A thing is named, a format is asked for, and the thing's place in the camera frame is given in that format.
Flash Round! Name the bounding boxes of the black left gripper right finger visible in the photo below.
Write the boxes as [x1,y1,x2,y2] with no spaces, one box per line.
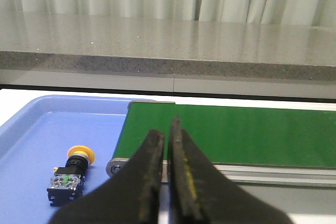
[167,116,292,223]

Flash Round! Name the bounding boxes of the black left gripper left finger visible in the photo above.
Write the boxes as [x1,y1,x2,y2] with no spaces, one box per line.
[49,130,164,223]

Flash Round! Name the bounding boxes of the yellow push button switch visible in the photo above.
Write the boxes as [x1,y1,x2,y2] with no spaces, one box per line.
[47,145,95,207]

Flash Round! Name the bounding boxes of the green conveyor belt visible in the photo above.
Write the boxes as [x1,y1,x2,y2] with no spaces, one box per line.
[113,102,335,168]

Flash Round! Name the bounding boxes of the blue plastic tray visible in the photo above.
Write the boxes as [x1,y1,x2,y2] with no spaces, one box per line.
[0,94,158,224]

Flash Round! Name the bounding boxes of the grey stone counter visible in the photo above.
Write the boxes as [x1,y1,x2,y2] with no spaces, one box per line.
[1,11,335,99]

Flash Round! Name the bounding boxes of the aluminium conveyor frame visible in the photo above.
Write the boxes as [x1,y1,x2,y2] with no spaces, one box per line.
[106,101,336,188]

